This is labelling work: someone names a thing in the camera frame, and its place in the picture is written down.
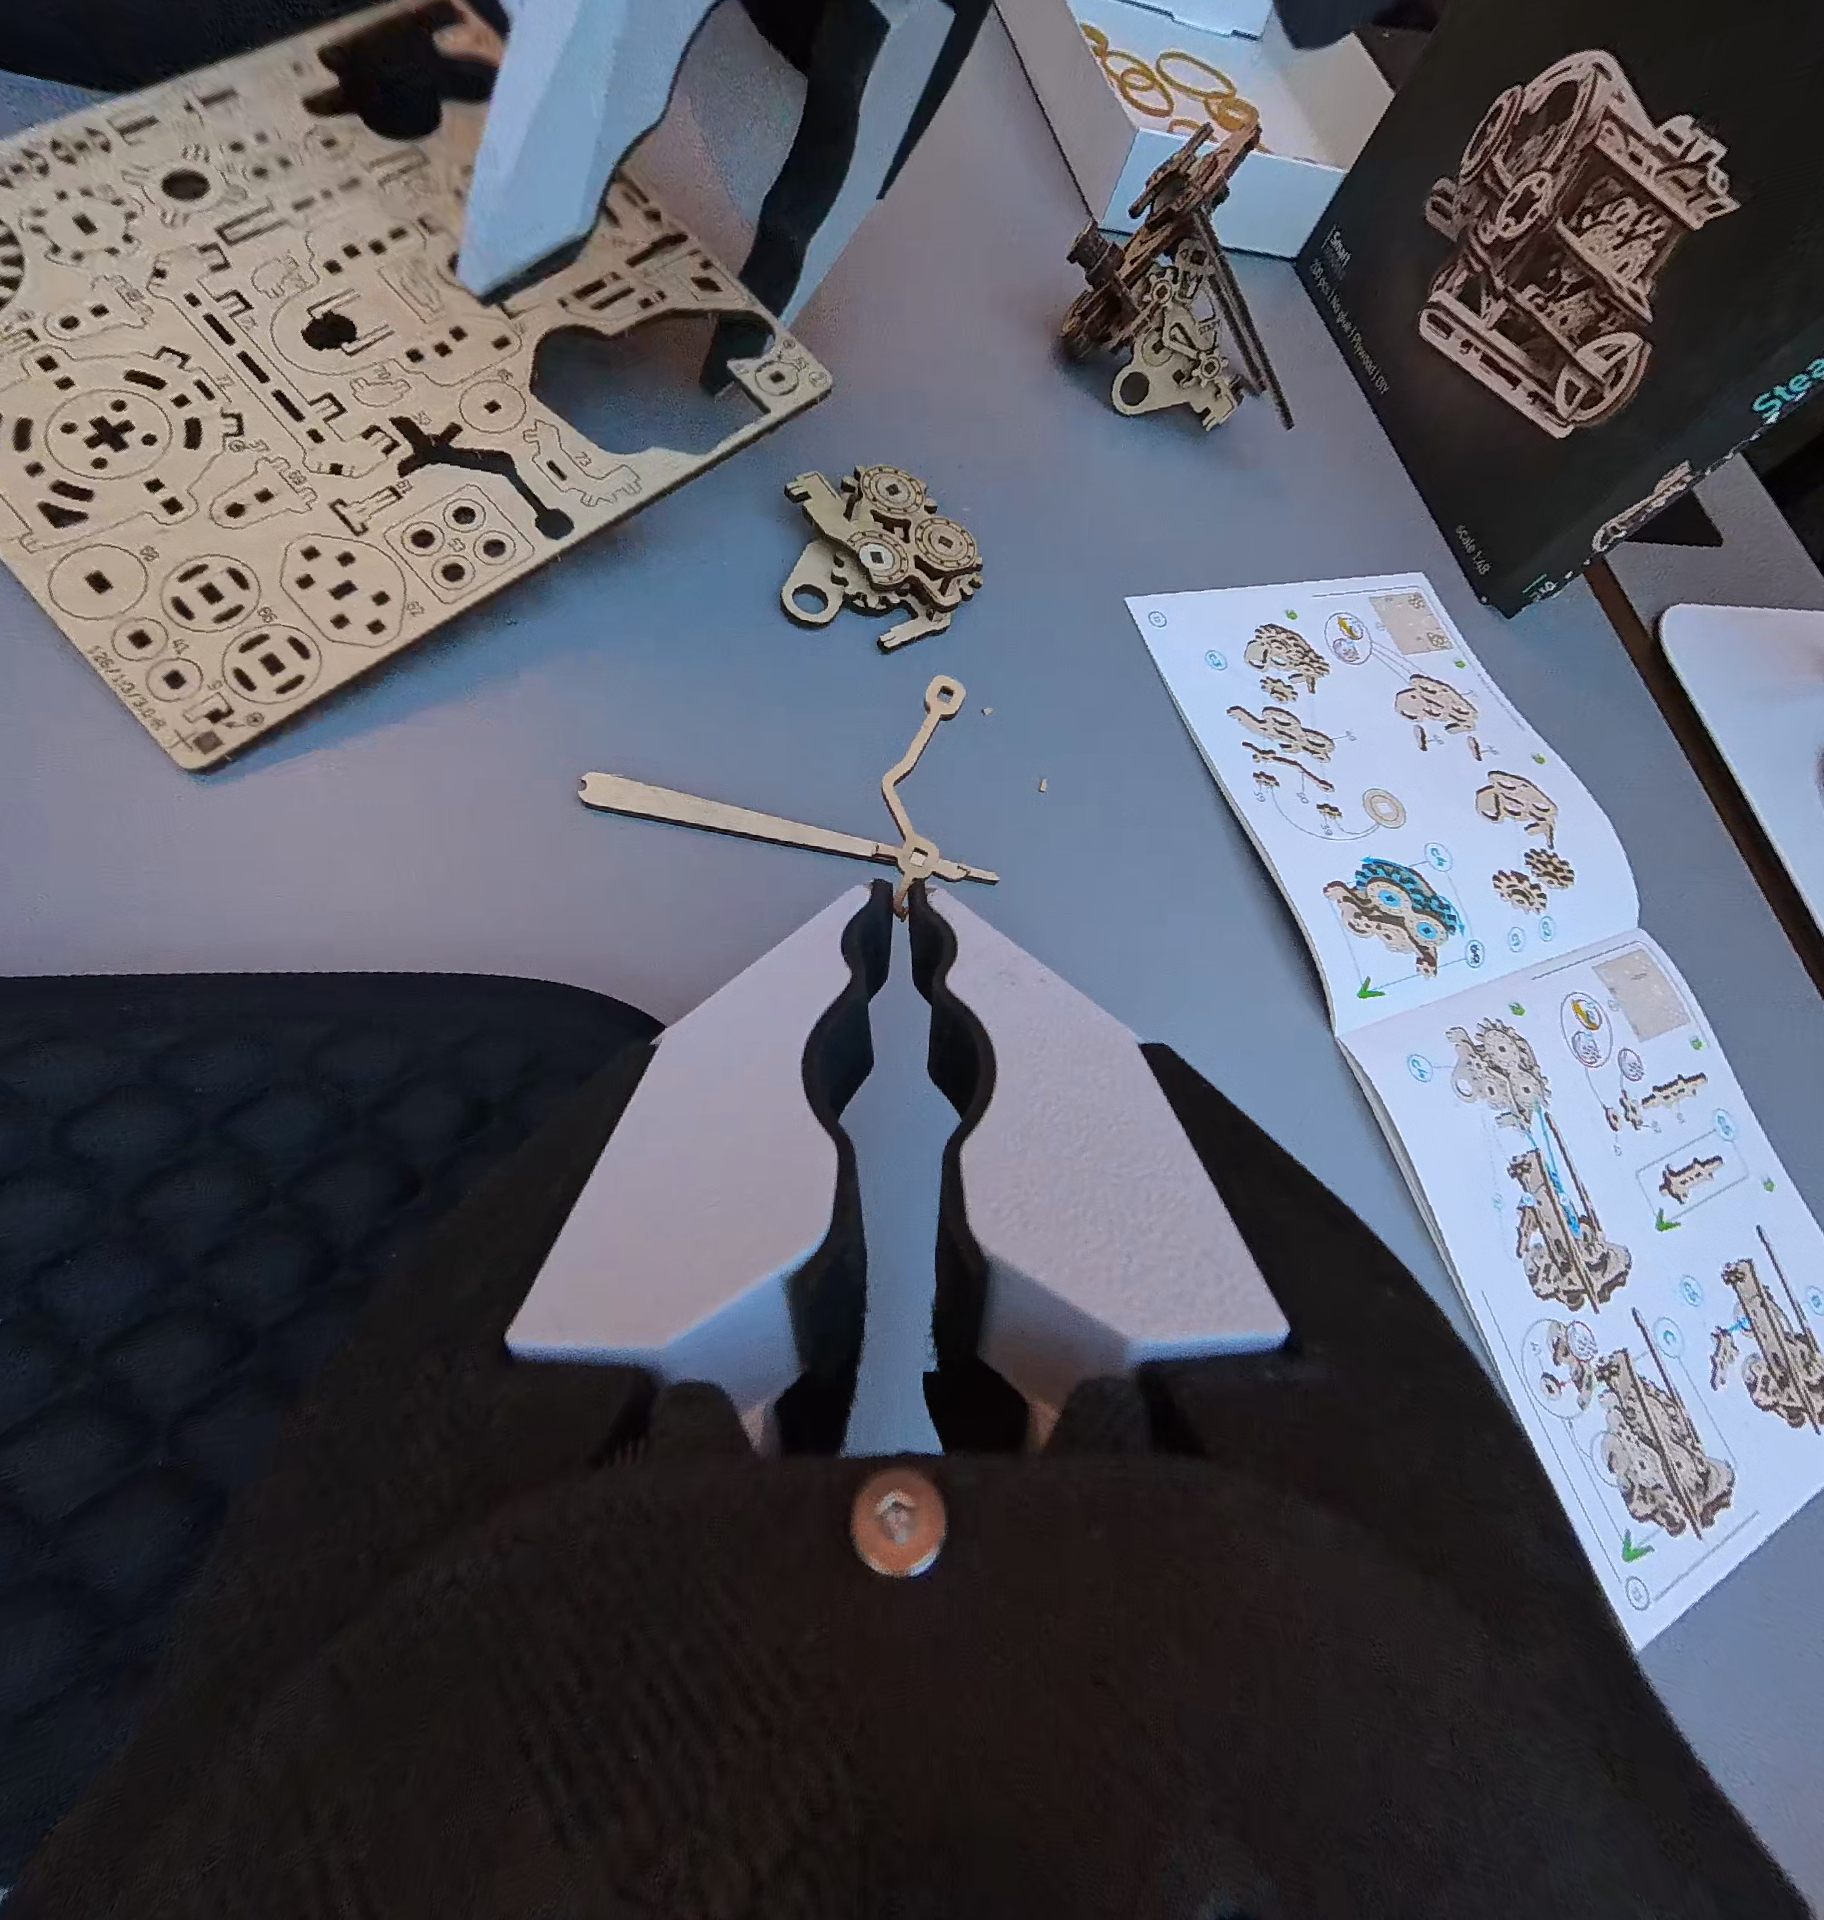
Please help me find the illustrated instruction booklet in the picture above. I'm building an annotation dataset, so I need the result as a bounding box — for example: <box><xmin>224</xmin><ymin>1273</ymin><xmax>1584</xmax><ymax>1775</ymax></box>
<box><xmin>1121</xmin><ymin>573</ymin><xmax>1798</xmax><ymax>1649</ymax></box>

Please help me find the white cardboard box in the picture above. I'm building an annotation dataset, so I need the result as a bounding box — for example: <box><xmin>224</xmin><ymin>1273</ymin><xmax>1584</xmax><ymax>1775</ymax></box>
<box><xmin>994</xmin><ymin>0</ymin><xmax>1428</xmax><ymax>259</ymax></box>

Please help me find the black mesh wrist cushion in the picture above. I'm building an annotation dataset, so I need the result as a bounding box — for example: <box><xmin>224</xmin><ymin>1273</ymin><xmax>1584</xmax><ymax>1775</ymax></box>
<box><xmin>0</xmin><ymin>975</ymin><xmax>664</xmax><ymax>1879</ymax></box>

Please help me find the grey desk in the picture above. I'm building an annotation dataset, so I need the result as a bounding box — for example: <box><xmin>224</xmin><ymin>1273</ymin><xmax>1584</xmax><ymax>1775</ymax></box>
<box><xmin>0</xmin><ymin>0</ymin><xmax>1824</xmax><ymax>1811</ymax></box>

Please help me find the pile of yellow rubber bands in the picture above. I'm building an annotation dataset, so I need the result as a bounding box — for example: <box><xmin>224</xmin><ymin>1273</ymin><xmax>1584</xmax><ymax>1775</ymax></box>
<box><xmin>1072</xmin><ymin>23</ymin><xmax>1264</xmax><ymax>143</ymax></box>

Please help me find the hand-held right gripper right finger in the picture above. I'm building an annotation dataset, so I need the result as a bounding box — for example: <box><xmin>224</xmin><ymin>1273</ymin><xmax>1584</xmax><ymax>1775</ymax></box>
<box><xmin>902</xmin><ymin>880</ymin><xmax>1290</xmax><ymax>1456</ymax></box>

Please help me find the black printed product box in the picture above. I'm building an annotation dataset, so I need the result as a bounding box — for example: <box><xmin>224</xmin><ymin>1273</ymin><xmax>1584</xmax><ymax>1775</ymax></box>
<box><xmin>1290</xmin><ymin>0</ymin><xmax>1824</xmax><ymax>620</ymax></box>

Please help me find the laser-cut wooden parts sheet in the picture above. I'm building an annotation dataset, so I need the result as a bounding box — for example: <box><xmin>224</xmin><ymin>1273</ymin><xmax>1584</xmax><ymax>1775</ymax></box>
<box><xmin>0</xmin><ymin>0</ymin><xmax>834</xmax><ymax>773</ymax></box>

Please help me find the tall wooden mechanism assembly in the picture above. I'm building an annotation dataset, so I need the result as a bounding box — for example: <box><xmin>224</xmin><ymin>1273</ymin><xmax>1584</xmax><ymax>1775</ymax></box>
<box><xmin>1057</xmin><ymin>120</ymin><xmax>1290</xmax><ymax>436</ymax></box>

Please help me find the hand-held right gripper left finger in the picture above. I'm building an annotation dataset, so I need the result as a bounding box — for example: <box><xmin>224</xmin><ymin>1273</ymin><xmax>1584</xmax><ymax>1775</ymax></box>
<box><xmin>508</xmin><ymin>880</ymin><xmax>901</xmax><ymax>1456</ymax></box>

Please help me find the wooden gear cluster assembly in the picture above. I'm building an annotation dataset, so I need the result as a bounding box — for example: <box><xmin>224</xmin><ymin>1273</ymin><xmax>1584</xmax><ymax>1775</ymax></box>
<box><xmin>779</xmin><ymin>459</ymin><xmax>993</xmax><ymax>658</ymax></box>

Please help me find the long pointed wooden stick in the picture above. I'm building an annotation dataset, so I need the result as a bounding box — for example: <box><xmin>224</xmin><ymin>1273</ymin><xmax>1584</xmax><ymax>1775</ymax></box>
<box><xmin>579</xmin><ymin>766</ymin><xmax>1006</xmax><ymax>886</ymax></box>

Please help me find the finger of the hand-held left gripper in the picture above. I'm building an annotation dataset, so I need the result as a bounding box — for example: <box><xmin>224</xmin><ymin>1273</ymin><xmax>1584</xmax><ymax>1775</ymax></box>
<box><xmin>460</xmin><ymin>0</ymin><xmax>738</xmax><ymax>305</ymax></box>
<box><xmin>699</xmin><ymin>0</ymin><xmax>993</xmax><ymax>400</ymax></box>

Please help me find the small wooden crank lever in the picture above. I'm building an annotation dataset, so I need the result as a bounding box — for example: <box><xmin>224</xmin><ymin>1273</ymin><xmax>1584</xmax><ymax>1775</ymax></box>
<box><xmin>881</xmin><ymin>674</ymin><xmax>1006</xmax><ymax>917</ymax></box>

